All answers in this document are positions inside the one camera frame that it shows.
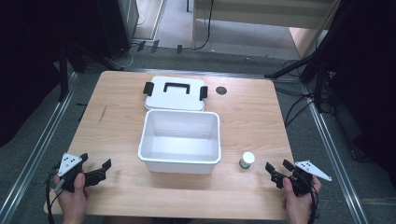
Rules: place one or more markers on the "black cabinet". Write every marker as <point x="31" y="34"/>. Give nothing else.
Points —
<point x="115" y="25"/>

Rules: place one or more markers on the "black tripod stand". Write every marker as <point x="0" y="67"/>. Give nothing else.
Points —
<point x="319" y="84"/>

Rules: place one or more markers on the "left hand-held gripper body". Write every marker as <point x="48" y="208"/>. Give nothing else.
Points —
<point x="69" y="165"/>

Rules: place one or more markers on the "person's left hand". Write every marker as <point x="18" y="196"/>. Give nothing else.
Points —
<point x="73" y="205"/>

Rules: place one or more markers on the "dark curtain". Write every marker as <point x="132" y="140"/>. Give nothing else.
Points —
<point x="367" y="77"/>
<point x="31" y="62"/>

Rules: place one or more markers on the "person's right hand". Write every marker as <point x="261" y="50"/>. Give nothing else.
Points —
<point x="297" y="208"/>

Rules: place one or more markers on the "light wooden desk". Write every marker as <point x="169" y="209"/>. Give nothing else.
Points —
<point x="249" y="12"/>

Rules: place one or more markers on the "small jar with silver lid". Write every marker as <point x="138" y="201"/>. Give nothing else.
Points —
<point x="248" y="158"/>

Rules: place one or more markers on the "metal floor rail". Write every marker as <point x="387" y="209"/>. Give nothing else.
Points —
<point x="34" y="155"/>
<point x="336" y="161"/>

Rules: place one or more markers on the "white plastic storage box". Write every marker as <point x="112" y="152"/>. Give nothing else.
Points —
<point x="180" y="149"/>

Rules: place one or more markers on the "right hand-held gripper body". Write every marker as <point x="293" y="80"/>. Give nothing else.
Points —
<point x="306" y="169"/>

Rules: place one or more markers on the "dark round table grommet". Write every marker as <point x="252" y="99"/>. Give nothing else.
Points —
<point x="221" y="90"/>

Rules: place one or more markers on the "black upright stand post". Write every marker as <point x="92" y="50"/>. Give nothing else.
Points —
<point x="63" y="77"/>

